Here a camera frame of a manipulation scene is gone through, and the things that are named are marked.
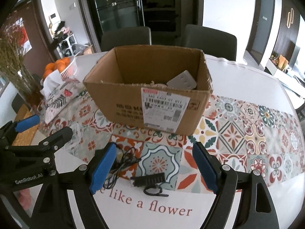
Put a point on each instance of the orange fruit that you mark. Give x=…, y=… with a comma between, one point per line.
x=66, y=60
x=50, y=67
x=60, y=65

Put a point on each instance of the white shoe shelf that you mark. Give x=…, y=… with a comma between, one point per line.
x=64, y=40

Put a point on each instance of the right dark dining chair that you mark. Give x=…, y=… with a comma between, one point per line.
x=212, y=42

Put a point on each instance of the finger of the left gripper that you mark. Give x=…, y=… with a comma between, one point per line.
x=11, y=129
x=57, y=135

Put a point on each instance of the dark dining chair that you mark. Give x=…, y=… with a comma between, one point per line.
x=212, y=42
x=125, y=37

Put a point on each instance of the brown cardboard box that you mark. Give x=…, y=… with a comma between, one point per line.
x=119, y=84

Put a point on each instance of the white rectangular device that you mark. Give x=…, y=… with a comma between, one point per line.
x=183, y=81

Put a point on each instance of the black glass cabinet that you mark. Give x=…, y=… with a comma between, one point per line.
x=167, y=19

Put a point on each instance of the white fruit basket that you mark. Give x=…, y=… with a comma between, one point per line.
x=69, y=71

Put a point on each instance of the yellow woven placemat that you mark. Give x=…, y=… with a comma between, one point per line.
x=25, y=138

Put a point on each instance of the floral tissue box cover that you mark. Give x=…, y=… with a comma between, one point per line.
x=58, y=94

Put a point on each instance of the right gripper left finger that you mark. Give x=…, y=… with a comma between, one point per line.
x=52, y=208

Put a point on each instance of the dried flower bouquet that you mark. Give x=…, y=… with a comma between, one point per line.
x=13, y=68

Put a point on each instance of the black comb clip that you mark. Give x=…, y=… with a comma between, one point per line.
x=150, y=183

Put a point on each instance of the white tv console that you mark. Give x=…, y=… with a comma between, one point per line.
x=291, y=78

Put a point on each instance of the person left hand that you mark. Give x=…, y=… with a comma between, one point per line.
x=25, y=198

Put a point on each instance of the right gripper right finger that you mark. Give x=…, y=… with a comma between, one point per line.
x=256, y=208

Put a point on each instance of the patterned tile table runner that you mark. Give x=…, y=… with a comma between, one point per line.
x=241, y=134

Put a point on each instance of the left dark dining chair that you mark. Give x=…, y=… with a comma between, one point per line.
x=125, y=37

